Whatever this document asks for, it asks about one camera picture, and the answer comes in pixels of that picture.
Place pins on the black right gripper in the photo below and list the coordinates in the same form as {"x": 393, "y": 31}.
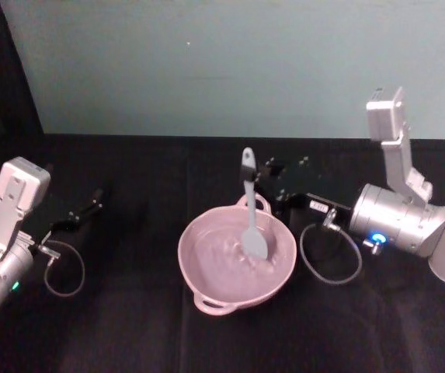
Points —
{"x": 315, "y": 217}

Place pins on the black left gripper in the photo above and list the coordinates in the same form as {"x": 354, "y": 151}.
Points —
{"x": 45, "y": 233}

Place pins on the grey plastic spoon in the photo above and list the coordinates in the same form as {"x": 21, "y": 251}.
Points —
{"x": 254, "y": 241}

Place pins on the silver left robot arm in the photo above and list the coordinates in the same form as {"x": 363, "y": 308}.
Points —
{"x": 8, "y": 202}

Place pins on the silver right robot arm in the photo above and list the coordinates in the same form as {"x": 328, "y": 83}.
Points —
{"x": 393, "y": 217}

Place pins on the black table cloth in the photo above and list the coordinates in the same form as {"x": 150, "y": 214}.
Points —
{"x": 129, "y": 330}

